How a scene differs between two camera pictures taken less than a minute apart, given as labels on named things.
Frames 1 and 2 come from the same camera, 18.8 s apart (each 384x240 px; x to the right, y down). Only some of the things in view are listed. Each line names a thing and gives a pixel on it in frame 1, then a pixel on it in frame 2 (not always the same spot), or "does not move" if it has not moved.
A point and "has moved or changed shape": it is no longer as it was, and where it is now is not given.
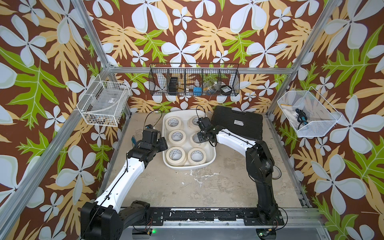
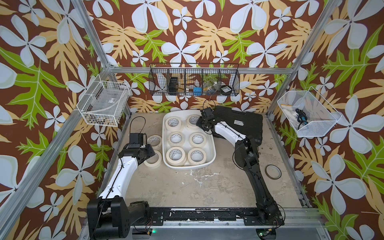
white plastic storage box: x=181 y=127 does not move
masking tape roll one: x=173 y=123 has moved or changed shape
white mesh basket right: x=309 y=114 does not move
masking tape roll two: x=177 y=136 to x=173 y=123
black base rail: x=250 y=216 does not move
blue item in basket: x=197 y=91 does not move
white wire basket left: x=105 y=103 does not move
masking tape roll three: x=176 y=156 to x=154 y=161
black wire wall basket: x=194 y=79 does not move
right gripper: x=200 y=139 to x=198 y=123
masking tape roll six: x=197 y=156 does not move
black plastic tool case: x=248 y=124 does not move
